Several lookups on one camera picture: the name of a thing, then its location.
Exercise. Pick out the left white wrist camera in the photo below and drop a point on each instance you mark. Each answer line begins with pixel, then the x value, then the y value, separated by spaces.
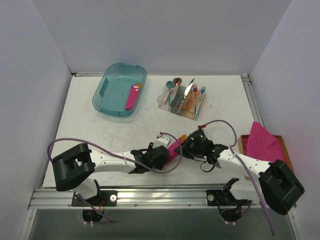
pixel 162 140

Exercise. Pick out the teal plastic bin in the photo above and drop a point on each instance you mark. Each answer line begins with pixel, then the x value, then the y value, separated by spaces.
pixel 112 92

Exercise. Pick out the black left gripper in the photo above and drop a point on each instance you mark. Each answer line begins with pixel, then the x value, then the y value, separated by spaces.
pixel 164 154

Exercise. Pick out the clear acrylic utensil organizer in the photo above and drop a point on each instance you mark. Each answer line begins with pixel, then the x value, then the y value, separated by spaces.
pixel 181 100

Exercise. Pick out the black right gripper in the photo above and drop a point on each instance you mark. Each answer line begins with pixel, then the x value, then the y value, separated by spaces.
pixel 185 147

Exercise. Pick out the copper spoon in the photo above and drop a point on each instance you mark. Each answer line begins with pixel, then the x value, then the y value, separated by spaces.
pixel 177 82

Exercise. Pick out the aluminium frame rail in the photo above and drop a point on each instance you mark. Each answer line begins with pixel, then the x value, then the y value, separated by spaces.
pixel 173 197

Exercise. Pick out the rolled pink napkin bundle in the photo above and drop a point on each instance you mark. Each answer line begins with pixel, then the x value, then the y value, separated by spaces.
pixel 133 96

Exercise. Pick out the purple fork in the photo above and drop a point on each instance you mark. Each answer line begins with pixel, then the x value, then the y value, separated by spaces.
pixel 195 90

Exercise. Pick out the pink napkin stack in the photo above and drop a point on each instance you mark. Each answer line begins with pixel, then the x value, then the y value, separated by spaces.
pixel 262 145

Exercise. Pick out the pink paper napkin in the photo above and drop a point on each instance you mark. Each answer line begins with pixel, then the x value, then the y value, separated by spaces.
pixel 174 152

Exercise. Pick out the orange fork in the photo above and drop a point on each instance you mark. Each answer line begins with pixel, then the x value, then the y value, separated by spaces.
pixel 196 94

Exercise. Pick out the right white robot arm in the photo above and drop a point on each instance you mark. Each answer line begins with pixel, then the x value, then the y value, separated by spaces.
pixel 272 183

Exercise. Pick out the silver knife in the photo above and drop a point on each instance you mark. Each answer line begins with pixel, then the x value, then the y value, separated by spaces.
pixel 186 93

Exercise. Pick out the brown napkin tray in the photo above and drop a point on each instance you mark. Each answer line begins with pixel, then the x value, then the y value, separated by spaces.
pixel 241 142

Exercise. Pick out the blue iridescent fork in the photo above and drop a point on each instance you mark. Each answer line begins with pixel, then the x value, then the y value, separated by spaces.
pixel 202 91

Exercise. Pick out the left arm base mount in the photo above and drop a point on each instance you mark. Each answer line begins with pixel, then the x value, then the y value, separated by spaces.
pixel 106 198

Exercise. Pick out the teal spoon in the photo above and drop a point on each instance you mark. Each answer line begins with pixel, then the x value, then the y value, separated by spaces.
pixel 170 86

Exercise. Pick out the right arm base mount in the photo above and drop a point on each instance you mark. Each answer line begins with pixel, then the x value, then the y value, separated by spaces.
pixel 223 198

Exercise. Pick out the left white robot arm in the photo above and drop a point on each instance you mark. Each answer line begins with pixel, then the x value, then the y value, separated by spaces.
pixel 72 168

